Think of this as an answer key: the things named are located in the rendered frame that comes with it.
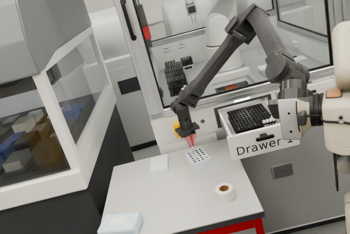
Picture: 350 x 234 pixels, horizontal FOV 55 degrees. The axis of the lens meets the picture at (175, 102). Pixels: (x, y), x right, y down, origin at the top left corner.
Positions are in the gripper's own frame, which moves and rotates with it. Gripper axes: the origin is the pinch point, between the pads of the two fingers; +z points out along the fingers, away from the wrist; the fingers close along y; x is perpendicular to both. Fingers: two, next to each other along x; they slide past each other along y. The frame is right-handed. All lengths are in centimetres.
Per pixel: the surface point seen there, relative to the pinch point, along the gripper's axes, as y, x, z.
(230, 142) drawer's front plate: -12.0, 19.5, -5.3
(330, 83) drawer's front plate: -75, 2, -7
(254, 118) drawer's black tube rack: -30.7, 5.2, -4.8
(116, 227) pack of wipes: 41, 30, 5
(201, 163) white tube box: -0.7, 7.5, 6.3
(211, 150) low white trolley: -9.9, -4.9, 9.0
